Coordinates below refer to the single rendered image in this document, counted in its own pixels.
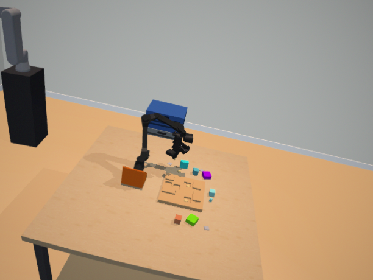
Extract purple block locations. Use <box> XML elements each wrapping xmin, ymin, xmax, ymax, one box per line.
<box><xmin>202</xmin><ymin>171</ymin><xmax>211</xmax><ymax>179</ymax></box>

